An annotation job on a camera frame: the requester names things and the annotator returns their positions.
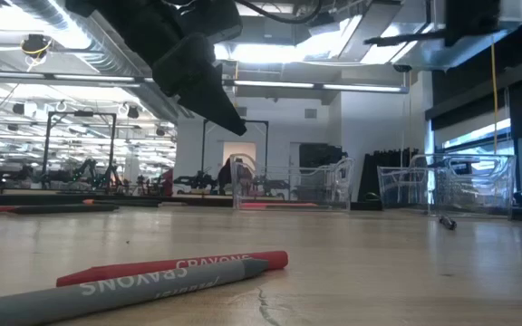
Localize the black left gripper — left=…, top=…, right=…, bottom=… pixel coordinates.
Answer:
left=64, top=0, right=248, bottom=137

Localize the pink pencil orange eraser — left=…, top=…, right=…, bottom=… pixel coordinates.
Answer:
left=240, top=201, right=320, bottom=211

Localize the red crayon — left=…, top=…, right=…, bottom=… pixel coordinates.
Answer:
left=55, top=250, right=289, bottom=288

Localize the white door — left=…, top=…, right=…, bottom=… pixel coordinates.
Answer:
left=222, top=140, right=257, bottom=167

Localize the person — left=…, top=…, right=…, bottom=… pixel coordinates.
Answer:
left=217, top=156, right=254, bottom=197

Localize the ceiling light strip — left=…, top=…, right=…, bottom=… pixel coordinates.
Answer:
left=233, top=79, right=411, bottom=95
left=0, top=70, right=147, bottom=88

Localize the clear plastic bin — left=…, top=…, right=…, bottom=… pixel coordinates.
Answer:
left=375, top=152, right=517, bottom=217
left=230, top=152, right=356, bottom=212

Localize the grey crayon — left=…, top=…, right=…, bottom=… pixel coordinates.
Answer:
left=0, top=257, right=270, bottom=326

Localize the silver rectangular ceiling duct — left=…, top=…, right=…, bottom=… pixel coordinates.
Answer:
left=360, top=0, right=522, bottom=72

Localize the silver spiral ceiling duct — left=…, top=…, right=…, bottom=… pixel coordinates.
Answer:
left=9, top=0, right=185, bottom=123

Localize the black station frame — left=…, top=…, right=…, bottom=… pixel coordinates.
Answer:
left=200, top=119, right=270, bottom=182
left=42, top=110, right=118, bottom=189

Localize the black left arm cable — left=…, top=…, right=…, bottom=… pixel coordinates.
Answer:
left=233, top=0, right=324, bottom=25

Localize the black ceiling device yellow cable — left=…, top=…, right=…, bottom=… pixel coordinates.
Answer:
left=19, top=33, right=54, bottom=61

